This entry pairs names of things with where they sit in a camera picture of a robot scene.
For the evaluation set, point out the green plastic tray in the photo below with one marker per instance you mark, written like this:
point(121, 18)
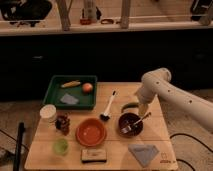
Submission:
point(54, 92)

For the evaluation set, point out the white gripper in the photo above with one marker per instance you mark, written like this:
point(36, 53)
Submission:
point(145, 96)

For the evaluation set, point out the white cup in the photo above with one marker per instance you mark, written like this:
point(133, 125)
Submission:
point(48, 113)

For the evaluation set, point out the wooden table leg middle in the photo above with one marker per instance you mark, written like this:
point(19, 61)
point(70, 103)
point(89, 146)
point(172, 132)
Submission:
point(125, 13)

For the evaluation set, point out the black pole stand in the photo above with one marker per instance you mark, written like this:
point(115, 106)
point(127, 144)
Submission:
point(17, 158)

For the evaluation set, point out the red tape roll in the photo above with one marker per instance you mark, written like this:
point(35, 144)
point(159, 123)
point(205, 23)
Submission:
point(107, 21)

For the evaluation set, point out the wooden block sponge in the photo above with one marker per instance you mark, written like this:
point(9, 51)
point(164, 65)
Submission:
point(93, 155)

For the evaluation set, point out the dark brown bowl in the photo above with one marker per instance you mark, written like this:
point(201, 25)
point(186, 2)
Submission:
point(126, 125)

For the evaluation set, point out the red bowl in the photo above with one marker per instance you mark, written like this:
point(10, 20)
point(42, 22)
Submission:
point(91, 132)

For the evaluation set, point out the green plastic cup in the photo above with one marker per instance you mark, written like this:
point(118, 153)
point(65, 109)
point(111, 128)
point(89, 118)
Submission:
point(60, 146)

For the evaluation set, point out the wooden table leg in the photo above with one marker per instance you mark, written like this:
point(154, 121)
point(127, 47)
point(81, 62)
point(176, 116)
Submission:
point(125, 13)
point(64, 15)

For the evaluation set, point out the black office chair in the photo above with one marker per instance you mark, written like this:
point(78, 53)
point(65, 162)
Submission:
point(30, 12)

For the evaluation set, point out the wooden table leg left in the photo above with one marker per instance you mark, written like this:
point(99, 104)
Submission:
point(64, 15)

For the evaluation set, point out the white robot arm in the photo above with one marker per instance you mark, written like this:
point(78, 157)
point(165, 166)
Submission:
point(157, 82)

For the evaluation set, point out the grey folded cloth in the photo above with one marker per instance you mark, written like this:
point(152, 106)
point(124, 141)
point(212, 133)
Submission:
point(144, 154)

